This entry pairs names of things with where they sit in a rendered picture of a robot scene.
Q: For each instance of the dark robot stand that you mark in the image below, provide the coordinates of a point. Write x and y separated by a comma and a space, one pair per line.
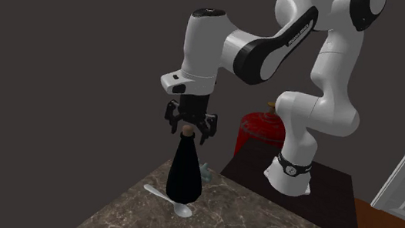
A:
328, 206

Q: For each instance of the silver spoon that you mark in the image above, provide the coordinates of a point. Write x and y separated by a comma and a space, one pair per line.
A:
184, 210

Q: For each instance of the small light blue object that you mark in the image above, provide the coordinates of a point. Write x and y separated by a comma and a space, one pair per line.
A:
206, 174

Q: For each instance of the black bottle with cork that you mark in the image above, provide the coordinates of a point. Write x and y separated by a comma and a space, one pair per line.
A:
185, 172

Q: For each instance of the red gas cylinder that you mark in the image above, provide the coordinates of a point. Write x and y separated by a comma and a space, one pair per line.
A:
257, 130

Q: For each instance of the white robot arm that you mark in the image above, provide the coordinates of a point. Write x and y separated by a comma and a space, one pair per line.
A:
201, 53

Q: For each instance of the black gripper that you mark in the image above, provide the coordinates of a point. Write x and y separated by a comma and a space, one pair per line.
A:
193, 107

